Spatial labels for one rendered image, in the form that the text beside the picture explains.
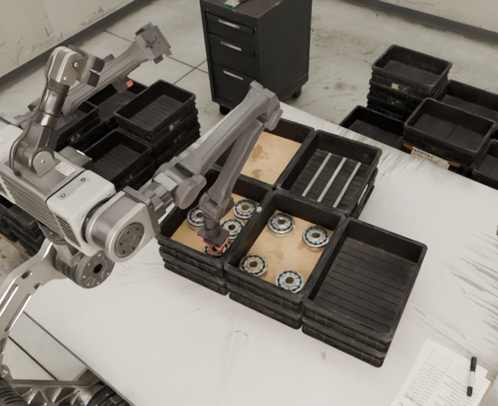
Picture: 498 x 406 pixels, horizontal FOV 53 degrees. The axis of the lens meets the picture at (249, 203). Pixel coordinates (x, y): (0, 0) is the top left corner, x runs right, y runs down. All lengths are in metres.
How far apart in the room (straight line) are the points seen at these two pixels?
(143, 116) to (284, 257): 1.54
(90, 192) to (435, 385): 1.25
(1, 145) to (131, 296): 0.84
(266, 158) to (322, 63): 2.21
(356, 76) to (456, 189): 2.02
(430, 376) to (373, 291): 0.33
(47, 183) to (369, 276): 1.12
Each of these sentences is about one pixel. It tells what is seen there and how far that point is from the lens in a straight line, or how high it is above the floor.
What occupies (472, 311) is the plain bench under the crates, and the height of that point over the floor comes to 0.70.
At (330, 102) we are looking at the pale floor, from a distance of 3.90.
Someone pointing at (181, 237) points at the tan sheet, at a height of 0.83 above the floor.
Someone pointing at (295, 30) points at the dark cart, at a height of 0.63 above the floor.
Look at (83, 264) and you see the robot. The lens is 1.51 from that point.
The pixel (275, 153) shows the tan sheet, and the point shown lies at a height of 0.83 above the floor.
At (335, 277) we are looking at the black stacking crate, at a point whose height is 0.83.
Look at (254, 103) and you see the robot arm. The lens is 1.39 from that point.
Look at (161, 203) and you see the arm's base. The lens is 1.21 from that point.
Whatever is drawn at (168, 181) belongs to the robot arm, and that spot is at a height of 1.47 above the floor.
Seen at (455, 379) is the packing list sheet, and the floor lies 0.70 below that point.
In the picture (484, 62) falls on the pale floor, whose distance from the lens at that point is 4.59.
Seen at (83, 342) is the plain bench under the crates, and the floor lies 0.70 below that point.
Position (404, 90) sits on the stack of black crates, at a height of 0.50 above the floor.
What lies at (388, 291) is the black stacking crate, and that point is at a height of 0.83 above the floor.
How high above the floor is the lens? 2.35
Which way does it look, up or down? 48 degrees down
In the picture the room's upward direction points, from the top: 4 degrees counter-clockwise
